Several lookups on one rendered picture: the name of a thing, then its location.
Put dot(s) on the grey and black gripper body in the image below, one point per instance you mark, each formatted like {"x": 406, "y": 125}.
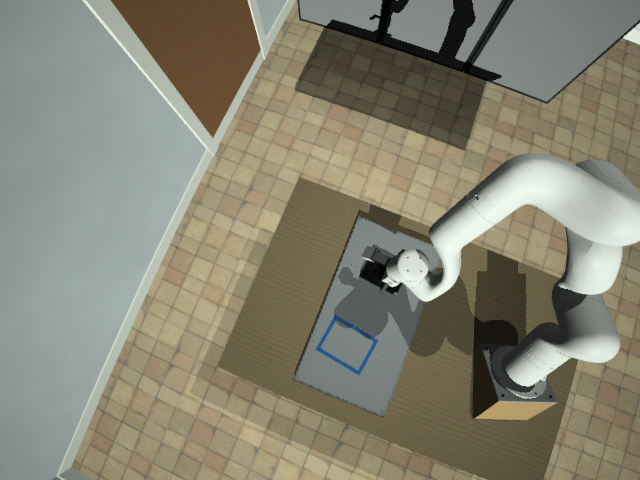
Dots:
{"x": 388, "y": 280}

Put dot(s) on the blue tape outline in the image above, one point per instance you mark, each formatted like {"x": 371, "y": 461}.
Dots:
{"x": 339, "y": 361}

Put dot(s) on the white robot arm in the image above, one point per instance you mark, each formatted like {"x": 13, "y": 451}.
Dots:
{"x": 599, "y": 204}

